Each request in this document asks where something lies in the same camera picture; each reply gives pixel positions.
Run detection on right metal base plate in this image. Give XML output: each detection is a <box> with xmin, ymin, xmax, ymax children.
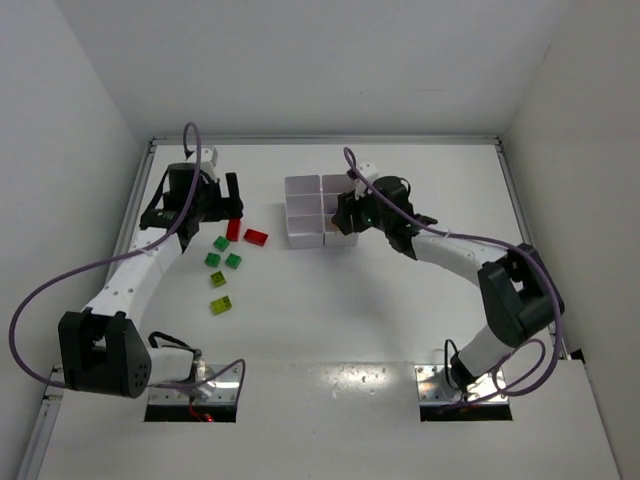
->
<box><xmin>415</xmin><ymin>363</ymin><xmax>510</xmax><ymax>406</ymax></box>

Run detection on green and yellow lego stack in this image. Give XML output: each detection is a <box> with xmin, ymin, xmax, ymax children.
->
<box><xmin>210</xmin><ymin>296</ymin><xmax>232</xmax><ymax>316</ymax></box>

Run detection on red arch lego brick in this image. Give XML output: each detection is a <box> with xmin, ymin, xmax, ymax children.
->
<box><xmin>243</xmin><ymin>228</ymin><xmax>269</xmax><ymax>247</ymax></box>

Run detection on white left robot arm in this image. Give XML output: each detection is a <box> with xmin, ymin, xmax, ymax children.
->
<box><xmin>58</xmin><ymin>163</ymin><xmax>243</xmax><ymax>398</ymax></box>

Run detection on yellow-green lego brick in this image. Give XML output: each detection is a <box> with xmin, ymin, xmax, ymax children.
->
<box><xmin>210</xmin><ymin>271</ymin><xmax>227</xmax><ymax>288</ymax></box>

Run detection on white divided storage box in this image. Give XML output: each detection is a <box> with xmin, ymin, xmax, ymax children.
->
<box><xmin>284</xmin><ymin>174</ymin><xmax>358</xmax><ymax>249</ymax></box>

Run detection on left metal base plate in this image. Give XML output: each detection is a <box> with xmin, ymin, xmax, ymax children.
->
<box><xmin>147</xmin><ymin>361</ymin><xmax>244</xmax><ymax>407</ymax></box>

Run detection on metal base plate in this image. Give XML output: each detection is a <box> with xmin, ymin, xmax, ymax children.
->
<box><xmin>415</xmin><ymin>363</ymin><xmax>510</xmax><ymax>406</ymax></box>
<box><xmin>147</xmin><ymin>361</ymin><xmax>244</xmax><ymax>407</ymax></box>

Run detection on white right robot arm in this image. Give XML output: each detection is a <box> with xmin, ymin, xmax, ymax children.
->
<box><xmin>331</xmin><ymin>176</ymin><xmax>565</xmax><ymax>391</ymax></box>

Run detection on small green lego brick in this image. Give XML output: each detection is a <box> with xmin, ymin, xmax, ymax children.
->
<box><xmin>213</xmin><ymin>236</ymin><xmax>230</xmax><ymax>252</ymax></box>

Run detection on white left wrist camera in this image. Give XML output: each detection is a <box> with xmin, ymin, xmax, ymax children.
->
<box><xmin>185</xmin><ymin>146</ymin><xmax>219</xmax><ymax>184</ymax></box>

